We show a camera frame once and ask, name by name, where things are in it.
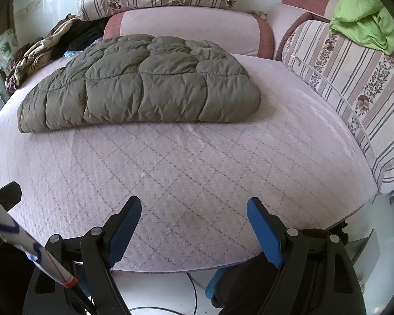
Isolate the thin black floor cable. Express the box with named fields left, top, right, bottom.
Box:
left=128, top=269, right=198, bottom=315

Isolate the pink maroon corner cushion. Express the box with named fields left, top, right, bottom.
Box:
left=269, top=0, right=340, bottom=61

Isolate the blue shoe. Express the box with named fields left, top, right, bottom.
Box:
left=205, top=267, right=227, bottom=301

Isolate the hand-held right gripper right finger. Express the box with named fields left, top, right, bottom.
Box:
left=246, top=197, right=366, bottom=315

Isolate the green cloth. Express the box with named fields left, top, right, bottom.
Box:
left=329, top=0, right=394, bottom=56

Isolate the floral print bag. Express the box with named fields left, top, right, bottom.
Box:
left=0, top=28, right=20, bottom=69

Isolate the blue plastic bag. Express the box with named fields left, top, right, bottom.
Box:
left=63, top=38, right=102, bottom=59

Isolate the olive quilted hooded jacket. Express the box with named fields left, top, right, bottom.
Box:
left=17, top=34, right=261, bottom=133

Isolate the pink quilted bed mattress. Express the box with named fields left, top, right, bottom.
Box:
left=0, top=52, right=380, bottom=274

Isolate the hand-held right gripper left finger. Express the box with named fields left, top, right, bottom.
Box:
left=21, top=196, right=142, bottom=315

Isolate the beige brown fleece blanket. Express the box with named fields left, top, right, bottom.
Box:
left=5, top=15, right=82, bottom=94

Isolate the striped floral side cushion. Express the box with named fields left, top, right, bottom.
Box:
left=282, top=20, right=394, bottom=195

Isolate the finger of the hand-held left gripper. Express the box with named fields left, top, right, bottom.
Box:
left=0, top=181, right=22, bottom=211

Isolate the pink bolster cushion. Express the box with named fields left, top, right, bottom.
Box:
left=103, top=7, right=275, bottom=60

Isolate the person's dark trouser leg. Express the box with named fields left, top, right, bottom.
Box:
left=213, top=230, right=316, bottom=315

